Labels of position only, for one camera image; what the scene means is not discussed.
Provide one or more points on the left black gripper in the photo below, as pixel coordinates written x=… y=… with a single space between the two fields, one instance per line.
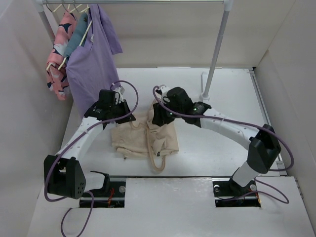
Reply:
x=125 y=105

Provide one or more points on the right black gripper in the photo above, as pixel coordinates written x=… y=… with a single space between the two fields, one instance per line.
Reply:
x=160 y=115

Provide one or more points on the beige plastic hanger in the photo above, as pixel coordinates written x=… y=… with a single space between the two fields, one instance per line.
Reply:
x=153 y=158

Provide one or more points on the beige trousers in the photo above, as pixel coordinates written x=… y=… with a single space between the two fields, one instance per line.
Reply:
x=122 y=140

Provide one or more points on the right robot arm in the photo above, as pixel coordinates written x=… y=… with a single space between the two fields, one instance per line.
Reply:
x=260 y=141

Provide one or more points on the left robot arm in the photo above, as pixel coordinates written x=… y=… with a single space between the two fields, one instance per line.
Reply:
x=63 y=173

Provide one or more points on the purple t-shirt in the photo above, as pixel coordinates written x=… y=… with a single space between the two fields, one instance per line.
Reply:
x=91 y=67

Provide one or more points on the pink patterned garment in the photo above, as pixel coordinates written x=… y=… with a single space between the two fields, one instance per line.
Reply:
x=56 y=78

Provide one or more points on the teal garment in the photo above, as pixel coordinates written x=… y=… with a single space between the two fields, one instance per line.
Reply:
x=77 y=35

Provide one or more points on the metal clothes rack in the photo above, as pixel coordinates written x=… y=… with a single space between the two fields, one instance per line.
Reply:
x=40 y=5

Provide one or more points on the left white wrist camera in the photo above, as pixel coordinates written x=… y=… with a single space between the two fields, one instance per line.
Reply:
x=119 y=91

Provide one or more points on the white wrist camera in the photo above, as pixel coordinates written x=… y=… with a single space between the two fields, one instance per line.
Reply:
x=162 y=92
x=119 y=91

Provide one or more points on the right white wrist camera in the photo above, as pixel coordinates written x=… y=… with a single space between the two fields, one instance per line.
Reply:
x=162 y=92

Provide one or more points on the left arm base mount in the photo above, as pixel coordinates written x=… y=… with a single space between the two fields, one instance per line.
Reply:
x=111 y=197

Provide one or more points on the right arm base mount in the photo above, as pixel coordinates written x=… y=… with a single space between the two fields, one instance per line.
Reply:
x=237 y=197

